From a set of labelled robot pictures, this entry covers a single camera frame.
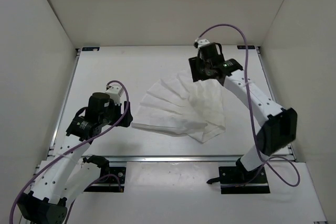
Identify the white pleated skirt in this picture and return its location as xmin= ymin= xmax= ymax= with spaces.
xmin=132 ymin=70 xmax=226 ymax=143

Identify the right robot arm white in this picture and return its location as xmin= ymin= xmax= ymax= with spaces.
xmin=188 ymin=39 xmax=297 ymax=182

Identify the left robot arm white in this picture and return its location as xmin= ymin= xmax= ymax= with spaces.
xmin=15 ymin=92 xmax=133 ymax=223

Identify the right blue corner label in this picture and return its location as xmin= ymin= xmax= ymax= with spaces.
xmin=237 ymin=45 xmax=256 ymax=50

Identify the blue corner label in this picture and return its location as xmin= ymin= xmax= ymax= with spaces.
xmin=81 ymin=47 xmax=100 ymax=51
xmin=237 ymin=45 xmax=256 ymax=50

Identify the left blue corner label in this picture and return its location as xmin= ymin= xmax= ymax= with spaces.
xmin=81 ymin=47 xmax=100 ymax=51

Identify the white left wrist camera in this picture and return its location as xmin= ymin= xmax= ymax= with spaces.
xmin=106 ymin=83 xmax=124 ymax=104

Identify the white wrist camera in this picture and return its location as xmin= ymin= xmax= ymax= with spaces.
xmin=106 ymin=83 xmax=124 ymax=104
xmin=194 ymin=38 xmax=210 ymax=49

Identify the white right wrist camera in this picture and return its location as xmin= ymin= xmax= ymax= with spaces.
xmin=194 ymin=38 xmax=210 ymax=49

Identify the aluminium table front rail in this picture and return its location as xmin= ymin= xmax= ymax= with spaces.
xmin=47 ymin=155 xmax=297 ymax=164

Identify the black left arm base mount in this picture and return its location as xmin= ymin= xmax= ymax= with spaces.
xmin=85 ymin=163 xmax=127 ymax=193

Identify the aluminium left side rail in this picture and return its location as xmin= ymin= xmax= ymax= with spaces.
xmin=47 ymin=48 xmax=81 ymax=156

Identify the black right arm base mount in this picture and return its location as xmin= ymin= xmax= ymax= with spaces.
xmin=206 ymin=166 xmax=270 ymax=194

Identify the aluminium right side rail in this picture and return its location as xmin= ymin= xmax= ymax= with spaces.
xmin=256 ymin=46 xmax=297 ymax=162

